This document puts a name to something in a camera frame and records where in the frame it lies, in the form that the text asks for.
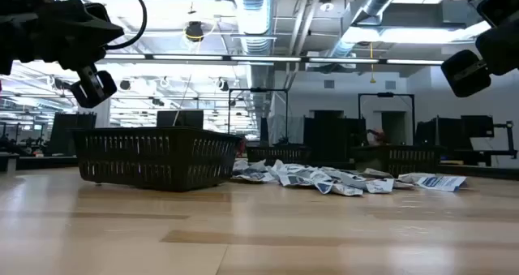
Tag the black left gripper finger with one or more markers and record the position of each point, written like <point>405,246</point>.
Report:
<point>93,27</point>
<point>95,88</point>

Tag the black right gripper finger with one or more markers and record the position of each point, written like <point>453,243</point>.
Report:
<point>503,3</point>
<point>464,74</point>

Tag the dark background monitor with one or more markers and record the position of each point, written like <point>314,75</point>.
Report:
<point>73,133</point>
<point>476,125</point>
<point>180,119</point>

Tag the black slotted plastic basket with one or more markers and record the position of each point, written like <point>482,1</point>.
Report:
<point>158,161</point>
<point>399,159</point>
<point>280,155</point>

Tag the black ceiling dome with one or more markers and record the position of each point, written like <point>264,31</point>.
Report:
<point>194,31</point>

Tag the person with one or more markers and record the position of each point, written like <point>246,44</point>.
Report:
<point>377,136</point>

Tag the white ceiling sensor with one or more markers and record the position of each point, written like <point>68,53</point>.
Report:
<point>326,6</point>

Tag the long ceiling light strip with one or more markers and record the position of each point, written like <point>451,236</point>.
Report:
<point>263,58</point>

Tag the black background rig frame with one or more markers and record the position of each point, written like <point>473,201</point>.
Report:
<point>385,94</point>

